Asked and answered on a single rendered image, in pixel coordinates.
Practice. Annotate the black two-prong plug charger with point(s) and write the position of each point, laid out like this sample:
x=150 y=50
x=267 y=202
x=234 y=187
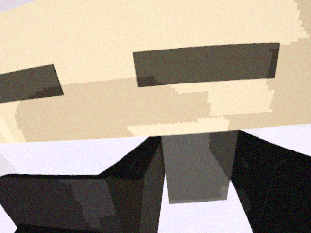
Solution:
x=199 y=165

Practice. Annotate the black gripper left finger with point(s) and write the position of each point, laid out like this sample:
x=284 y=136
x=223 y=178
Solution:
x=125 y=198

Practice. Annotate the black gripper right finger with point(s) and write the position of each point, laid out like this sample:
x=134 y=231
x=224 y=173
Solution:
x=273 y=184

